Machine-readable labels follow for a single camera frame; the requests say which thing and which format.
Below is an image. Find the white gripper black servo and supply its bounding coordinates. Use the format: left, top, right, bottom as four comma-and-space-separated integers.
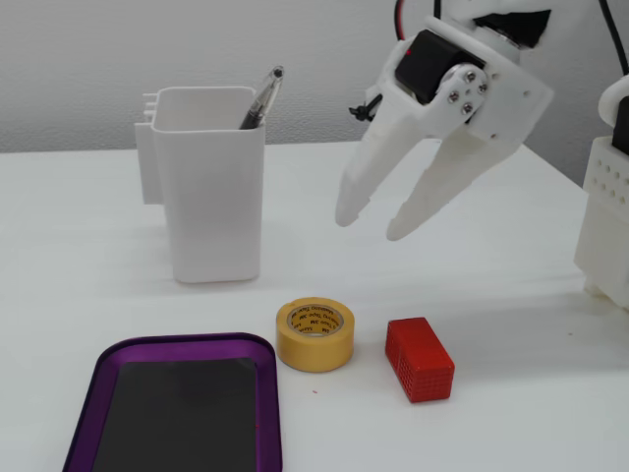
335, 15, 556, 242

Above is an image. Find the yellow masking tape roll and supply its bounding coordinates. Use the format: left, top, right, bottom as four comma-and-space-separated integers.
275, 296, 356, 374

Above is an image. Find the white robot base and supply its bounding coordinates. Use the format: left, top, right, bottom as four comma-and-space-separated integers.
573, 74, 629, 311

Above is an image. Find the black zip tie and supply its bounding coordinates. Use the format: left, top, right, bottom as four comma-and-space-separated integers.
349, 91, 383, 122

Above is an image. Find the clear black ballpoint pen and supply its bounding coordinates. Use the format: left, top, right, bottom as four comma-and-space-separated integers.
239, 64, 285, 131

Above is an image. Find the red perforated block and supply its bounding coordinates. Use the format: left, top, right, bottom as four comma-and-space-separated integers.
384, 317, 456, 404

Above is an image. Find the white plastic pen holder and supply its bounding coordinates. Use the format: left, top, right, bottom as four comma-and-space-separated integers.
134, 86, 266, 285

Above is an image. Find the purple metal tray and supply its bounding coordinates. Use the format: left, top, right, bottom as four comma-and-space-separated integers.
62, 332, 284, 472

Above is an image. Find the black tray liner mat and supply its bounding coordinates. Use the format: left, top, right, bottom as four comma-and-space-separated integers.
92, 357, 259, 472

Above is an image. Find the red wire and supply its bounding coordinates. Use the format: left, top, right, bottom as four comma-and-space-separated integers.
394, 0, 410, 41

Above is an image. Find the black cable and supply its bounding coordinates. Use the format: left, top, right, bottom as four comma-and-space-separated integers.
598, 0, 629, 76

